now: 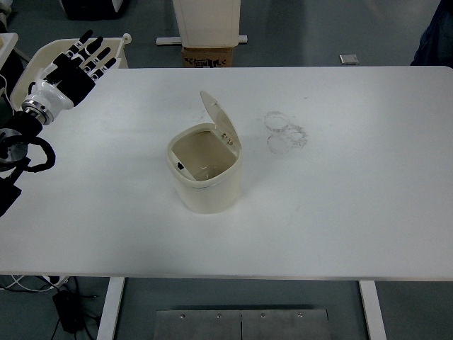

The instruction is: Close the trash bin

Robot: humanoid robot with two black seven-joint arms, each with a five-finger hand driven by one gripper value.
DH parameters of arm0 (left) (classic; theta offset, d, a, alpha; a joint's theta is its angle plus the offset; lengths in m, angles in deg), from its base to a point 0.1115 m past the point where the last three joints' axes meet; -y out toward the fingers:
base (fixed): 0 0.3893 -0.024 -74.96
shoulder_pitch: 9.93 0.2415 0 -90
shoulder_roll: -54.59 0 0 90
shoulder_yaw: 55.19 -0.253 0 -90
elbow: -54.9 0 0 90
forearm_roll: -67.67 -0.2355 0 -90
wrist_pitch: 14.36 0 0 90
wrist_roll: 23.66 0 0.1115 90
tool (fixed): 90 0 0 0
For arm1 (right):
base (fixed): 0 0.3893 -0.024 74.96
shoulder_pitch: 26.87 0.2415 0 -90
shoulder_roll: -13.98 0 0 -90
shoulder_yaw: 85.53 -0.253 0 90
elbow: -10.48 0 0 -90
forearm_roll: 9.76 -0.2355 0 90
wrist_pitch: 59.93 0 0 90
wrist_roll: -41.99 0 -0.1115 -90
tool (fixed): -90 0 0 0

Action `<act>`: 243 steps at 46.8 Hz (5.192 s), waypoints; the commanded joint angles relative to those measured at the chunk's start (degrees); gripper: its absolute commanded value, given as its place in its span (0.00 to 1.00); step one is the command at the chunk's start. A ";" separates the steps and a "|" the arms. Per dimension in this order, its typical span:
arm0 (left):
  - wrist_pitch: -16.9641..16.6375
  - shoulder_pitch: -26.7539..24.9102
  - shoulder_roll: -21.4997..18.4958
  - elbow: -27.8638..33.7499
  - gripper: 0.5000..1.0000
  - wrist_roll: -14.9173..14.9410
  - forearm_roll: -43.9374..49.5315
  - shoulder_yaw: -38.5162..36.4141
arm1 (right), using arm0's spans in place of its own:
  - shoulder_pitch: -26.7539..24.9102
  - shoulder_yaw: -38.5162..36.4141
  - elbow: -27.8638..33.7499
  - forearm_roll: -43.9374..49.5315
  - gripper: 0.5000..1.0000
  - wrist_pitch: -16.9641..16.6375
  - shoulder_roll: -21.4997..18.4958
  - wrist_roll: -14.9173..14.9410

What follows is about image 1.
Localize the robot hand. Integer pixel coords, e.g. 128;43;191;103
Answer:
23;29;118;123

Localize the cream trash bin lid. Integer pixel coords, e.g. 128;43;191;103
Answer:
200;90;242;155

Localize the cream trash bin body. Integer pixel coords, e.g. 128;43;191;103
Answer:
165;123;243;215

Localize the cream plastic tub cart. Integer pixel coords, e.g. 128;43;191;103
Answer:
9;33;133;114

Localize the grey metal base bar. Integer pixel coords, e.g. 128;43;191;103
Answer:
156;34;249;46

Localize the printed cardboard box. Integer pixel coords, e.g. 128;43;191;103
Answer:
181;45;235;68

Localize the cream cabinet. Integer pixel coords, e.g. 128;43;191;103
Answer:
172;0;242;49

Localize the black power adapter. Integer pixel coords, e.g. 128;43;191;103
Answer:
52;288;86;334

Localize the white table leg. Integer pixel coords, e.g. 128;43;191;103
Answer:
96;277;126;340
357;280;388;340

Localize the grey metal plate with screws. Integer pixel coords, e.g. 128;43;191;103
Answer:
155;309;330;340

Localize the person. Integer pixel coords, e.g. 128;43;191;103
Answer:
410;0;453;67

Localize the white floor cable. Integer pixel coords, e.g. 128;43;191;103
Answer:
0;274;56;295

